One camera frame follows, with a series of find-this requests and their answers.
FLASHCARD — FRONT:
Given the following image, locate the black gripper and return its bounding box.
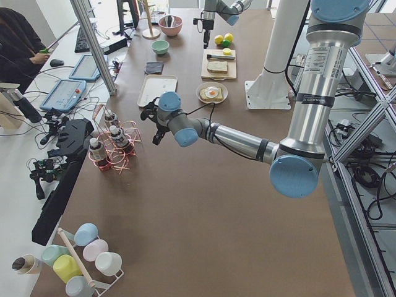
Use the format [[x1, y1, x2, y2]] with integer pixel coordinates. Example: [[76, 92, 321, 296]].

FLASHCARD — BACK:
[[140, 97, 168, 145], [193, 18, 214, 30]]

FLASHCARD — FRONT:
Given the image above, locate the bread slice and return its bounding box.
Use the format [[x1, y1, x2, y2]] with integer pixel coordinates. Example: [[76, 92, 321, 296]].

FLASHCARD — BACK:
[[207, 61, 228, 74], [199, 86, 223, 103]]

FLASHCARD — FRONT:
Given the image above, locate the white round plate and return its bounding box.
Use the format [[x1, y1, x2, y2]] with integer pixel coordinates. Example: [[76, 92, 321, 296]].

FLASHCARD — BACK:
[[196, 82, 228, 104]]

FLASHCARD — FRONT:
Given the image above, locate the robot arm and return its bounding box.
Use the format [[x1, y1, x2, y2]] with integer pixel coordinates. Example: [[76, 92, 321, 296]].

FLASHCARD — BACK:
[[140, 1, 370, 198], [192, 0, 252, 30]]

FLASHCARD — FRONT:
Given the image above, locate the cream rabbit tray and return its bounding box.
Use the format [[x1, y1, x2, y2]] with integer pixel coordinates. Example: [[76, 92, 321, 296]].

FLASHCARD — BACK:
[[137, 74, 178, 108]]

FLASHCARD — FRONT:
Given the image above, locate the upper yellow lemon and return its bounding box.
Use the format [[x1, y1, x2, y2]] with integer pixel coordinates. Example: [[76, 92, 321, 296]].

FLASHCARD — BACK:
[[214, 35, 224, 45]]

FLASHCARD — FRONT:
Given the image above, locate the yellow lemon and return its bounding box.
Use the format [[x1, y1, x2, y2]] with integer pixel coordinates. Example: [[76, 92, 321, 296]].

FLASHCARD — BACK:
[[224, 33, 234, 42], [214, 35, 224, 45]]

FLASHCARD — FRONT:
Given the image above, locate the lower yellow lemon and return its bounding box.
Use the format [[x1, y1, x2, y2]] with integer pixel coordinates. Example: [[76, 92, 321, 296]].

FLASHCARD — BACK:
[[224, 33, 234, 42]]

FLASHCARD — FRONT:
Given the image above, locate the green lime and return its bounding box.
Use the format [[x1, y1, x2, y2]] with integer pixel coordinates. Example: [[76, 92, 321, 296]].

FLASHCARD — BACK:
[[220, 39, 231, 48]]

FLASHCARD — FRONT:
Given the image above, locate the steel cylinder grinder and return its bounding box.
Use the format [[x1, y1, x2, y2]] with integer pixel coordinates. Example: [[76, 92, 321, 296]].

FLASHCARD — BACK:
[[207, 54, 224, 59]]

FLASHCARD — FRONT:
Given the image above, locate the halved lemon slice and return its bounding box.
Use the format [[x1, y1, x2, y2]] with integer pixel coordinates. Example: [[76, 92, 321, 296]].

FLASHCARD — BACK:
[[223, 48, 232, 56]]

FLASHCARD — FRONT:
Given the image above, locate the pink bowl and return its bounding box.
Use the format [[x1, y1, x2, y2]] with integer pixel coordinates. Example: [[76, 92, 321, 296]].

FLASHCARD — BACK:
[[158, 15, 183, 37]]

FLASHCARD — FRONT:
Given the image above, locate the lower left tea bottle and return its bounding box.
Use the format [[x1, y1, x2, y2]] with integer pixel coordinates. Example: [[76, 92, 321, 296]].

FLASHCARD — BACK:
[[109, 125, 129, 148]]

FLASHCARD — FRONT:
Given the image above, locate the tea bottle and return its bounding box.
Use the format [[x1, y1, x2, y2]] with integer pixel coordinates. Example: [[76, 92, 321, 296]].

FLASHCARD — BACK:
[[104, 112, 119, 129], [109, 125, 129, 148], [89, 137, 110, 171]]

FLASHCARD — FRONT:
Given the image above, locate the upper tea bottle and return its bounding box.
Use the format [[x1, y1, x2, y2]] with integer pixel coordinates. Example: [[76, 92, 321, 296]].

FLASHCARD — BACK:
[[104, 112, 119, 129]]

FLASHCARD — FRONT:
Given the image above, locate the green bowl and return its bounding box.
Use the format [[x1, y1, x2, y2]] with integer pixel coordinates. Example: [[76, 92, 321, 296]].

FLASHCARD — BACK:
[[151, 40, 170, 55]]

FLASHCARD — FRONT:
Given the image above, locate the bamboo cutting board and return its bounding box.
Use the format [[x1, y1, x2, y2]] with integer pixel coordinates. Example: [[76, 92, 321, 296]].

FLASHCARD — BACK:
[[201, 49, 237, 80]]

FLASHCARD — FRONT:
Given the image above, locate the bread slice under egg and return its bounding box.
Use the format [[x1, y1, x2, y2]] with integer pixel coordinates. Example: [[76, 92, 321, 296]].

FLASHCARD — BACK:
[[199, 86, 223, 103]]

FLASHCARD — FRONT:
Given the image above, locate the grey folded cloth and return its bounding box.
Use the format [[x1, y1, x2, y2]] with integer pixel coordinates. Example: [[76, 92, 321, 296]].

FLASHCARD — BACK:
[[144, 61, 164, 74]]

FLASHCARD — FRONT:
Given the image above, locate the wooden stand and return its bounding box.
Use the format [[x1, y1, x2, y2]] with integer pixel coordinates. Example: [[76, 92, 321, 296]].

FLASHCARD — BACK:
[[141, 0, 161, 40]]

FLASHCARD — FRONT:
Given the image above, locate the lower right tea bottle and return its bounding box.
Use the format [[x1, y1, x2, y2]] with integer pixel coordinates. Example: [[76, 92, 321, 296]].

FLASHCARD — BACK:
[[89, 137, 110, 171]]

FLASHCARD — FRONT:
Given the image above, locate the fried egg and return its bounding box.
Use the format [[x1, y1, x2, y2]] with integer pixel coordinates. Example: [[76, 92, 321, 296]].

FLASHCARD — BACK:
[[205, 87, 218, 98]]

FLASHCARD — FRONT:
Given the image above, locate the far blue teach pendant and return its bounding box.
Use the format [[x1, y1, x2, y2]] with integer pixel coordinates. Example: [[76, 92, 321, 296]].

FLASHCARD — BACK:
[[69, 54, 100, 82]]

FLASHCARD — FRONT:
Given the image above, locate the blue teach pendant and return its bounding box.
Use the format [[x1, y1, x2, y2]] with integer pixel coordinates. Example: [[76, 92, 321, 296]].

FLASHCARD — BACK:
[[40, 79, 87, 112], [69, 54, 100, 82]]

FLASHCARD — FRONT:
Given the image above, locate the near blue teach pendant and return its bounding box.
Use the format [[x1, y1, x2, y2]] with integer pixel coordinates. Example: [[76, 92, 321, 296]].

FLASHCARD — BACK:
[[40, 79, 87, 112]]

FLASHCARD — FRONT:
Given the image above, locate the black keyboard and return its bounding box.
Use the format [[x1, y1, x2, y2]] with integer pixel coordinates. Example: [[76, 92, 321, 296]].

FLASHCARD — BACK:
[[74, 28, 90, 53]]

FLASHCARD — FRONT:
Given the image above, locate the black computer mouse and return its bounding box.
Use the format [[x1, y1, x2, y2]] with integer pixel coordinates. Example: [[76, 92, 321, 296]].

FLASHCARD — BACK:
[[49, 59, 64, 67]]

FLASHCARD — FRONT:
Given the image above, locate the pink cup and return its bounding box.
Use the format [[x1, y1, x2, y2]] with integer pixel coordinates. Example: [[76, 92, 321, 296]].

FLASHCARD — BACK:
[[82, 239, 109, 262]]

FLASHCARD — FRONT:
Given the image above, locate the white cup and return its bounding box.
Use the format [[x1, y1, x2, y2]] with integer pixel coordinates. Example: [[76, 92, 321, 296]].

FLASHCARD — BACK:
[[95, 252, 122, 276]]

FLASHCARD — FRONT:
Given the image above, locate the person in black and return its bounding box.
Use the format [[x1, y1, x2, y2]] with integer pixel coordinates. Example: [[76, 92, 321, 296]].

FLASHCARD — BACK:
[[1, 7, 50, 93]]

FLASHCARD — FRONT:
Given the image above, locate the mint green cup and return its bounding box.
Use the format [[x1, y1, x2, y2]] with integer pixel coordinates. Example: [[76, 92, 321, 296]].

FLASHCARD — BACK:
[[41, 244, 70, 267]]

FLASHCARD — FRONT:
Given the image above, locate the yellow cup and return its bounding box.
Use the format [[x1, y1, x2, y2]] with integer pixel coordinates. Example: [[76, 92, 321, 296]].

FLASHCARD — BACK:
[[53, 254, 82, 283]]

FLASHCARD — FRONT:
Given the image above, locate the white cup rack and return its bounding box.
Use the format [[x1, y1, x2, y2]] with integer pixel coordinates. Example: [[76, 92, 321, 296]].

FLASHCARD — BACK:
[[57, 228, 124, 296]]

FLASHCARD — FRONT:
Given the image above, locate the grey blue cup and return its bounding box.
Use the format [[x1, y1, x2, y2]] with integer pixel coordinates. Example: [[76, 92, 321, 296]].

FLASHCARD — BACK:
[[65, 276, 95, 297]]

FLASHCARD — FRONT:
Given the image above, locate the copper wire bottle rack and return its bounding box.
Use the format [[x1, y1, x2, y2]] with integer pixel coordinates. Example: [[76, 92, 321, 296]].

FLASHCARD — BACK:
[[92, 104, 142, 173]]

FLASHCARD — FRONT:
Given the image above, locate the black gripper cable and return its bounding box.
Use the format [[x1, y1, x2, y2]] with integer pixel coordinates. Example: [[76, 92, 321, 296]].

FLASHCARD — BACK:
[[178, 101, 217, 146]]

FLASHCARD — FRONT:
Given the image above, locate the aluminium frame post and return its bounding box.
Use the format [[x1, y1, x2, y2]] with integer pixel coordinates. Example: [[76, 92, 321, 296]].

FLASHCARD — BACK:
[[70, 0, 116, 95]]

